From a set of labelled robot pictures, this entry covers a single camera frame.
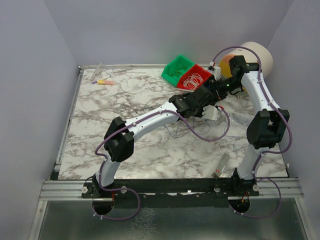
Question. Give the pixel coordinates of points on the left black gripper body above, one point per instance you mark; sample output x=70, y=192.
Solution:
x=204, y=93

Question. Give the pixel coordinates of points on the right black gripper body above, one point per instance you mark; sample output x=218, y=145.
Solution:
x=215, y=83

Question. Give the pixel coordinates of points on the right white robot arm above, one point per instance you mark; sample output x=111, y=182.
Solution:
x=270, y=121

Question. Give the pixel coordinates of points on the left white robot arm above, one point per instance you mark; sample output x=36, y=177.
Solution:
x=118, y=142

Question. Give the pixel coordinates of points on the red plastic bin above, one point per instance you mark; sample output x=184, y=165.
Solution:
x=193, y=78

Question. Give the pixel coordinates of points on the green plastic bin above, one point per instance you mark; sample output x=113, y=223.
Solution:
x=173, y=71

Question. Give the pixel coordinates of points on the clear protractor packet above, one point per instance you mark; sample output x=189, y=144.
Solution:
x=241, y=119

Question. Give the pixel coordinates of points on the large beige cylinder drum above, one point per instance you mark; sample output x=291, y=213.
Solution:
x=260, y=57

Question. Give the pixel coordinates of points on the small grey staples box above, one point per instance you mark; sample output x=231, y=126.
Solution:
x=220, y=166

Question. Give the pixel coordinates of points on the pink yellow marker pen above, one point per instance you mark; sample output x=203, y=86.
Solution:
x=104, y=82

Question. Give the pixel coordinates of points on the clear plastic tube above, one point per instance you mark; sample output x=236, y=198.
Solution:
x=96, y=71

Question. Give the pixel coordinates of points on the black mounting base bar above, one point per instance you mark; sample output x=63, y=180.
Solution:
x=170, y=193

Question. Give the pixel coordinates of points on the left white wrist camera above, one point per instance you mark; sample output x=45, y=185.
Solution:
x=211, y=113

